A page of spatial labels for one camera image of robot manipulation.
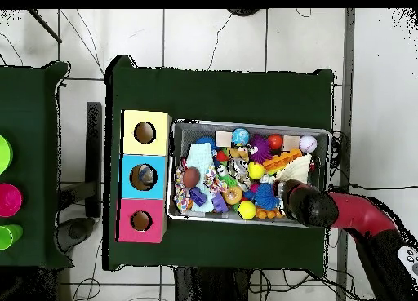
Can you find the crushed clear plastic bottle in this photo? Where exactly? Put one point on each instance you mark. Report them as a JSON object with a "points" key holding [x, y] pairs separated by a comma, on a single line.
{"points": [[146, 176]]}

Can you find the cream knitted cloth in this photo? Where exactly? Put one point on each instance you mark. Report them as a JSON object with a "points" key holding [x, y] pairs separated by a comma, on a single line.
{"points": [[297, 169]]}

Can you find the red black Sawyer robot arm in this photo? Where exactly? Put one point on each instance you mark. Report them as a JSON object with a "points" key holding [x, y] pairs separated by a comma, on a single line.
{"points": [[359, 213]]}

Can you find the shallow silver mesh bin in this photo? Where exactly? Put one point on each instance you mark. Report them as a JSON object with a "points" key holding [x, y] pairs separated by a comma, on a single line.
{"points": [[196, 128]]}

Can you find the wooden box with three holes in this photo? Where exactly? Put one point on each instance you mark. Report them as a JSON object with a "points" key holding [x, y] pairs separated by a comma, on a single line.
{"points": [[130, 147]]}

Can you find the brown toy football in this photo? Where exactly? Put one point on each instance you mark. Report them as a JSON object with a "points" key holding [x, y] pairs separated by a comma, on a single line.
{"points": [[191, 177]]}

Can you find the blue white patterned ball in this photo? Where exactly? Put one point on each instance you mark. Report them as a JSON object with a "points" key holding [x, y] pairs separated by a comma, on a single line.
{"points": [[240, 137]]}

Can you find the smooth yellow ball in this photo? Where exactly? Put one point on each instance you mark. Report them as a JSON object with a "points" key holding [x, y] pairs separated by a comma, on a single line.
{"points": [[256, 170]]}

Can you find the purple spiky ball with eyes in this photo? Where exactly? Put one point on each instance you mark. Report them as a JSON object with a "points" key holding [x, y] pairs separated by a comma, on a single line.
{"points": [[260, 149]]}

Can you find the yellow tennis style ball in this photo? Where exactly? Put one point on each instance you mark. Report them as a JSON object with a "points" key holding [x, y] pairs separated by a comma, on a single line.
{"points": [[247, 210]]}

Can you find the blue spiky rubber ball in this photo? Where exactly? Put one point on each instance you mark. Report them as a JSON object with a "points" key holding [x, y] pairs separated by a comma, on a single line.
{"points": [[266, 196]]}

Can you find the dark green table cloth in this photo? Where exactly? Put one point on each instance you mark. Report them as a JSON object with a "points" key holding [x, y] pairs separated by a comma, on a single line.
{"points": [[228, 95]]}

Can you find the red orange ball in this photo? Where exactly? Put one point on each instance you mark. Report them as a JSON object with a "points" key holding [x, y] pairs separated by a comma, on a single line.
{"points": [[276, 141]]}

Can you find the orange toy building brick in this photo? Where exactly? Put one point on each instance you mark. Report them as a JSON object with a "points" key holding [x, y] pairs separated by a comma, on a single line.
{"points": [[281, 162]]}

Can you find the white baseball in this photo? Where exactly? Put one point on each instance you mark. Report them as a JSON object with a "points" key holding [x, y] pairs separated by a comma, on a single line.
{"points": [[308, 144]]}

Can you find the black upright panel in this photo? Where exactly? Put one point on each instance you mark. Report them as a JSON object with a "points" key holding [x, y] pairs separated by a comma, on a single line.
{"points": [[93, 151]]}

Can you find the dark green side table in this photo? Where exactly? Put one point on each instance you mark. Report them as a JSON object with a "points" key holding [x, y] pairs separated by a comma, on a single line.
{"points": [[29, 102]]}

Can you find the pink plastic cup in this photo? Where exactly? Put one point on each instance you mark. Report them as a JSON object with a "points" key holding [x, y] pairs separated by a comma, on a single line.
{"points": [[9, 200]]}

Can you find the lime green plastic cup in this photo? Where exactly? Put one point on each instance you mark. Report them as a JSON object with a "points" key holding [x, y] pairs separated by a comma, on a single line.
{"points": [[9, 237], [5, 154]]}

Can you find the black slanted rod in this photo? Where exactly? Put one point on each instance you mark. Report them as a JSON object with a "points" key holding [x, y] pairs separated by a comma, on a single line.
{"points": [[45, 27]]}

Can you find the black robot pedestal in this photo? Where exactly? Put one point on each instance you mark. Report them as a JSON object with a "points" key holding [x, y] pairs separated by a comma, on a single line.
{"points": [[212, 288]]}

